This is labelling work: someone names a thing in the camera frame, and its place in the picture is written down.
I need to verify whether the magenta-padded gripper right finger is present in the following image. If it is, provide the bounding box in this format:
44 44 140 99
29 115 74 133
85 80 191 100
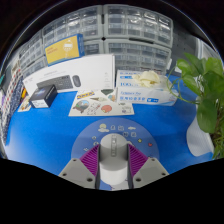
127 143 170 190

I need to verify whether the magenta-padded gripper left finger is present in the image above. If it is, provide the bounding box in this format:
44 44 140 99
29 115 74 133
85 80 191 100
58 143 102 191

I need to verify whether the white computer mouse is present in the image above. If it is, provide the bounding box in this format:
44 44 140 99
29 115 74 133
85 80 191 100
98 133 129 185

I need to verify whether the round blue printed mouse pad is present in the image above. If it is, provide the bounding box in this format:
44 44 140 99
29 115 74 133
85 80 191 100
70 117 160 192

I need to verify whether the large colourful sticker sheet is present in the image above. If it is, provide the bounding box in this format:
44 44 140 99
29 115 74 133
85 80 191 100
68 88 135 118

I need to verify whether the white blue glove box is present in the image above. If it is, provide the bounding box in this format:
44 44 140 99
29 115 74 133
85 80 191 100
115 69 179 107

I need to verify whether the small black box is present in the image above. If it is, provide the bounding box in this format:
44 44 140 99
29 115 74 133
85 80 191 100
29 84 58 109

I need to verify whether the green plant in white pot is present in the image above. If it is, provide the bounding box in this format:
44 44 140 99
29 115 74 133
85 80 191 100
166 52 224 160

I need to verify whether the cream disposable glove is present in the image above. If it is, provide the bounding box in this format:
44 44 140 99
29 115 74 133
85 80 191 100
133 70 161 88

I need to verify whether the white keyboard box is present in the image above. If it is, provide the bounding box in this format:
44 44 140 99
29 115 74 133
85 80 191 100
23 54 116 98

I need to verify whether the white red dotted cloth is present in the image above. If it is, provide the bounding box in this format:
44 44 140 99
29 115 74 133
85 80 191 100
3 64 24 116

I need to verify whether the yellow and blue box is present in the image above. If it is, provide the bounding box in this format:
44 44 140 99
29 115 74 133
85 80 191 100
44 33 85 67

